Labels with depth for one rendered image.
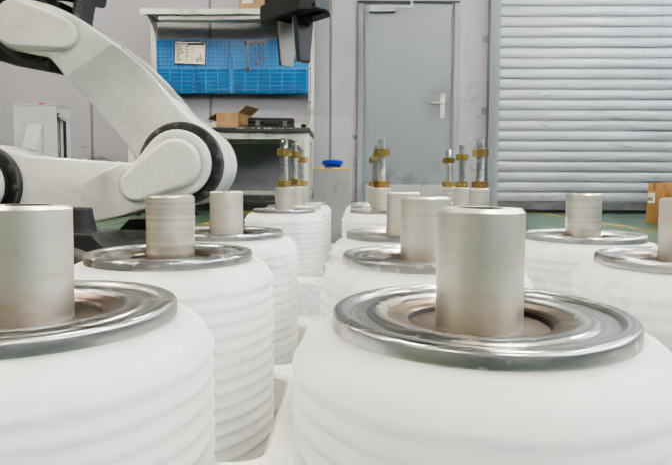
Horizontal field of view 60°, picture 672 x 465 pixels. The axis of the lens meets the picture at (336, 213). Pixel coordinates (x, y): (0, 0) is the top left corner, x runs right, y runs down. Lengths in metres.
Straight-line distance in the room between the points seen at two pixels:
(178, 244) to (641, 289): 0.20
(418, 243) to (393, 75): 5.66
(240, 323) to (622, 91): 6.20
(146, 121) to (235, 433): 0.83
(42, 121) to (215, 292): 4.17
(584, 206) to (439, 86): 5.56
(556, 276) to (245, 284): 0.20
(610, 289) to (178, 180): 0.80
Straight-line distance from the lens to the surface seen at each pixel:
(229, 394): 0.26
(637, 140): 6.41
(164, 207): 0.27
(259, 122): 5.29
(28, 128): 4.42
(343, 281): 0.24
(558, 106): 6.13
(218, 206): 0.38
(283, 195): 0.69
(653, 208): 4.79
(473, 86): 6.01
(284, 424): 0.27
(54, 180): 1.11
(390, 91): 5.88
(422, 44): 6.00
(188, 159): 0.97
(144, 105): 1.05
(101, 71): 1.07
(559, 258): 0.37
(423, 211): 0.26
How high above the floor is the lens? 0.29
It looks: 3 degrees down
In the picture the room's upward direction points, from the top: straight up
